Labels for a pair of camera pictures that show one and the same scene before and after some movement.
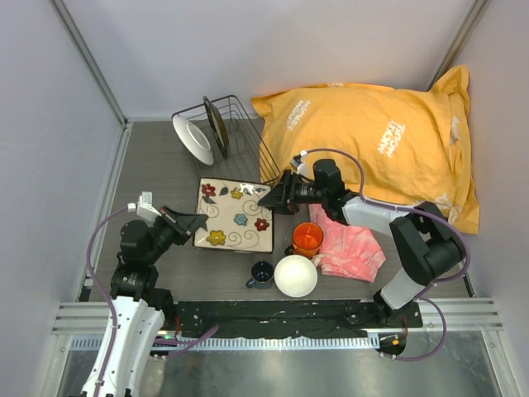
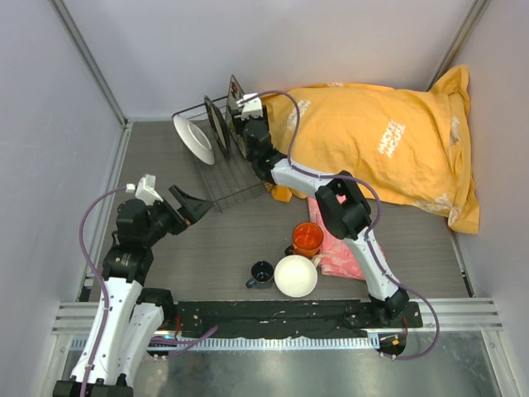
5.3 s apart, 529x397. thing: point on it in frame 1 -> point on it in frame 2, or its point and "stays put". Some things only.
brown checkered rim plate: [217, 124] stays put
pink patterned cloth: [348, 251] stays put
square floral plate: [235, 221] -> [235, 127]
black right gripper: [274, 198] -> [263, 119]
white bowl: [295, 275] stays put
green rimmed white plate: [193, 140] stays put
